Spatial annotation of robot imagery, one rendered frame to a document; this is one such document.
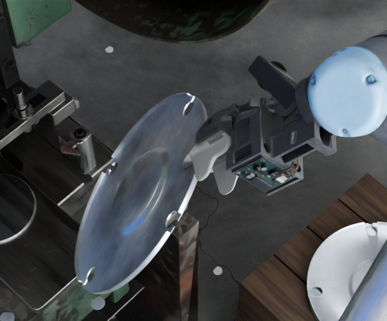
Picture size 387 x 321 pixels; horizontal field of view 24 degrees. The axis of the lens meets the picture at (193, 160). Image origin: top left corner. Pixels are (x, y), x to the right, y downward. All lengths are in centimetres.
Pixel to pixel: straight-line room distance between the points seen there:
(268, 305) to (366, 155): 75
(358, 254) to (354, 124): 105
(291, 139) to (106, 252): 35
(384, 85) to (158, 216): 42
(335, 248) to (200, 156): 82
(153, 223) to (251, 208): 118
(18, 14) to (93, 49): 144
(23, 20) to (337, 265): 89
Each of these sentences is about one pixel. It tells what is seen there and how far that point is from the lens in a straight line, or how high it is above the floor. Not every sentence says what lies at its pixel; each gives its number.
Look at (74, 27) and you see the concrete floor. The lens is 269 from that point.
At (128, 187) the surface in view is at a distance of 124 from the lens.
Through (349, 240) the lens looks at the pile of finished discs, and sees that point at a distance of 187.
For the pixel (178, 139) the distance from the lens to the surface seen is 119.
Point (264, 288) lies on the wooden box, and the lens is 181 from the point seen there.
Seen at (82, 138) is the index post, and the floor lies 80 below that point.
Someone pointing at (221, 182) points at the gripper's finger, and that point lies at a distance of 110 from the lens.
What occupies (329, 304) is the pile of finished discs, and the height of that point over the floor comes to 36.
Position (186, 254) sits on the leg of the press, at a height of 55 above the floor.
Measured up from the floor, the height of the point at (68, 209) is 67.
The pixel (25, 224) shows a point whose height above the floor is 79.
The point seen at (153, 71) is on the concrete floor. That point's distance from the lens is 256.
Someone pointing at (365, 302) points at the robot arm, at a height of 121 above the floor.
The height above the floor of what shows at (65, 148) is 79.
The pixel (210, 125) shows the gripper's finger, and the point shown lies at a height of 112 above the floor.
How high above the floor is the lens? 197
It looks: 56 degrees down
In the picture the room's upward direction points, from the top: straight up
